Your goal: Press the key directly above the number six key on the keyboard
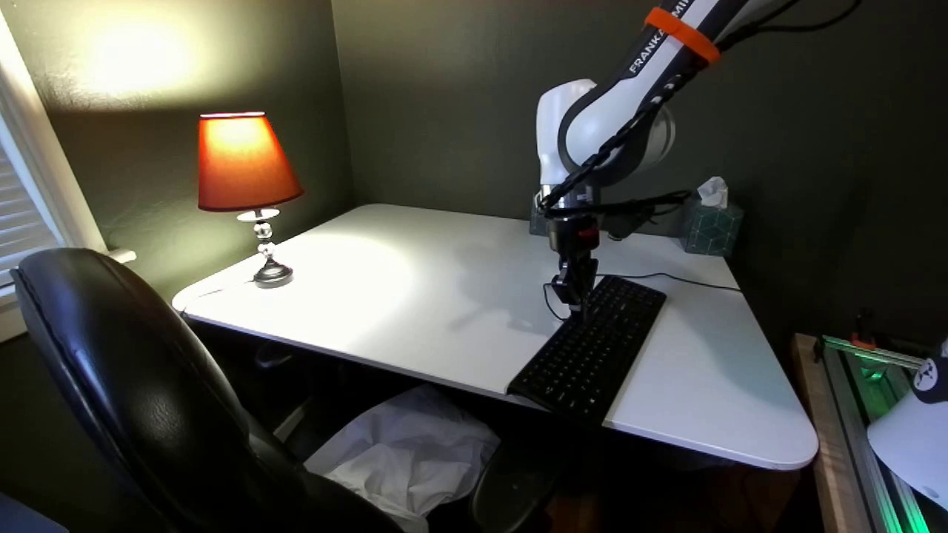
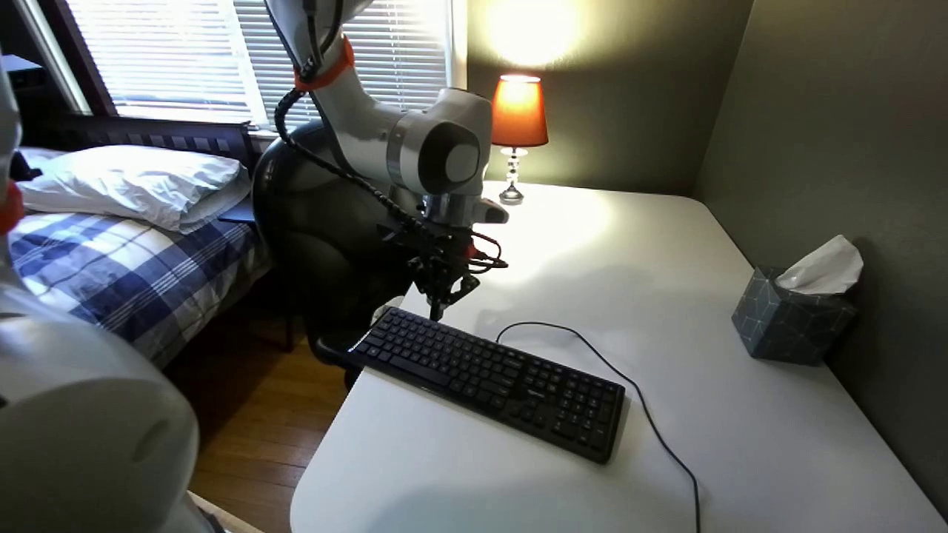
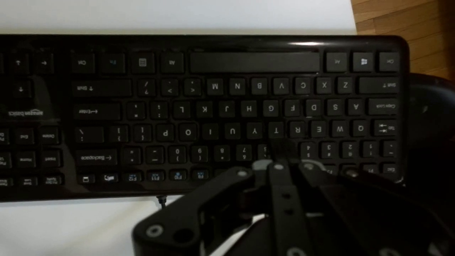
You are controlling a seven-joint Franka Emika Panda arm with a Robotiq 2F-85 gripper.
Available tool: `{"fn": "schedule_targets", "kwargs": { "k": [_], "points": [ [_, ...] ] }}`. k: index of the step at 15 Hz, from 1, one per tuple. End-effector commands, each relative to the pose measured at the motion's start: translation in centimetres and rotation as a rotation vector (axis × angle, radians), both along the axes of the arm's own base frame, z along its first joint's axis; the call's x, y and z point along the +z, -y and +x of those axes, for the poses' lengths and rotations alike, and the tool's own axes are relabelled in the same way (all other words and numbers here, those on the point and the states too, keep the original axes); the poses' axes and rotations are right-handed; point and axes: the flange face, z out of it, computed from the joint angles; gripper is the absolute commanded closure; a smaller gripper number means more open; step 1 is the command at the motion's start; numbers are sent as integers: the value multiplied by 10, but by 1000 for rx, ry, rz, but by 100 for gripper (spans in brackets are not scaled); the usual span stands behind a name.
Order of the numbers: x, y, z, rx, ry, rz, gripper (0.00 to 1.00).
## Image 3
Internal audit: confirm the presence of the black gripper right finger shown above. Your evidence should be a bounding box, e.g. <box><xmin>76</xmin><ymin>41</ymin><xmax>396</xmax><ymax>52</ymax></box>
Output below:
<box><xmin>282</xmin><ymin>139</ymin><xmax>455</xmax><ymax>256</ymax></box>

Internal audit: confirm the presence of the black computer keyboard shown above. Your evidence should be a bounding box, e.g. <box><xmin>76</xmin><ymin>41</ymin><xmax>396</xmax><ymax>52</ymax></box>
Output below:
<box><xmin>0</xmin><ymin>32</ymin><xmax>412</xmax><ymax>203</ymax></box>

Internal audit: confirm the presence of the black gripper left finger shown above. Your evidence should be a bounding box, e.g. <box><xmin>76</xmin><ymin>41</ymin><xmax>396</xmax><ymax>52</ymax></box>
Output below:
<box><xmin>130</xmin><ymin>139</ymin><xmax>298</xmax><ymax>256</ymax></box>

